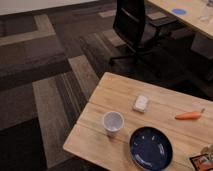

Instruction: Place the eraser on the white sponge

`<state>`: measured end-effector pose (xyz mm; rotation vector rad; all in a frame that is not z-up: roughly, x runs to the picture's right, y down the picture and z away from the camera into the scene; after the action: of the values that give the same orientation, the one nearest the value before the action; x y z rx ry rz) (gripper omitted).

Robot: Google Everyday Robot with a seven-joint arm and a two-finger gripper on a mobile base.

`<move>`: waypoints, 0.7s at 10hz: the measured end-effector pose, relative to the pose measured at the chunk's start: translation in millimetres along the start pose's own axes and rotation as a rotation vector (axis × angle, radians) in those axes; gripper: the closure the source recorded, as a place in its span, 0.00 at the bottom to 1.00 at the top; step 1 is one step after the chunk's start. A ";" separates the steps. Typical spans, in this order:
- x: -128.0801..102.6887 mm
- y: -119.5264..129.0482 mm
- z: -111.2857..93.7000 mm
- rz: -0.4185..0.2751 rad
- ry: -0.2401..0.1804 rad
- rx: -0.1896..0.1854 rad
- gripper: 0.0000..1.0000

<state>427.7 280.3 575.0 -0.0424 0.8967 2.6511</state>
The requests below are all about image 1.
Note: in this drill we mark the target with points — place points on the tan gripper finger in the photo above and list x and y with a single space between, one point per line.
207 149

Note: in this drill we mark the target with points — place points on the white sponge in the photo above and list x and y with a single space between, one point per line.
140 103

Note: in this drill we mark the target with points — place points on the orange carrot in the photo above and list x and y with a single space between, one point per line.
190 115

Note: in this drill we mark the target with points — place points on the dark blue plate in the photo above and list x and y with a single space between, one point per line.
150 149

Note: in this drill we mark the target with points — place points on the white paper cup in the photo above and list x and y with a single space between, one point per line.
112 122

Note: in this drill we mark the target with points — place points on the clear drinking glass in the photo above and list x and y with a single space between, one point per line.
207 11

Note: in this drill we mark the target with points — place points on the blue round coaster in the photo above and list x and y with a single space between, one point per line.
179 11

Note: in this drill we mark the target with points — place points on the black office chair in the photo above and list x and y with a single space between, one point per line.
144 29

